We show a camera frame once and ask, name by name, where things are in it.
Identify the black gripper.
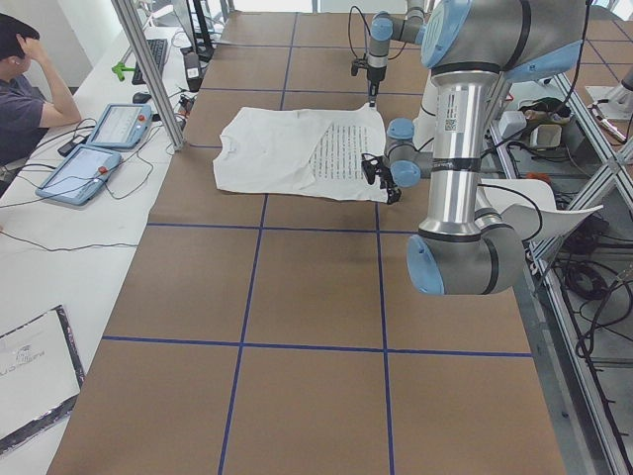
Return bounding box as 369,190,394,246
367,65,387,108
370,165,402,204

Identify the white long-sleeve printed shirt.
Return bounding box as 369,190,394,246
213,104,387,203

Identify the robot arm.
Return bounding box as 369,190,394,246
367,1,588,295
365,1,426,107

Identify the white plastic chair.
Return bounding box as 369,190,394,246
482,178,603,240

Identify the black keyboard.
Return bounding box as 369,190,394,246
131,38,170,86

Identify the black computer mouse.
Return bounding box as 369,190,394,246
132,92,151,104

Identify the upper blue teach pendant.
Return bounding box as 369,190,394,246
86,104,152,150

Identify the blue teach pendant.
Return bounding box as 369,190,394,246
36,144,122,206
86,104,152,150

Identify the green plastic tool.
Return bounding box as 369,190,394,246
111,61,136,81

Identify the lower blue teach pendant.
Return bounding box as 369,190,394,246
36,144,122,206

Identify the seated person in dark shirt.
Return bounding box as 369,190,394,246
1,14,81,167

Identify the white paper in sleeve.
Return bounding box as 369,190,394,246
1,305,85,454

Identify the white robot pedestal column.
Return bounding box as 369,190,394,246
413,73,438,152

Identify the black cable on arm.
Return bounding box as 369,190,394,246
347,4,372,63

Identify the aluminium frame post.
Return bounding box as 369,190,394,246
111,0,185,151

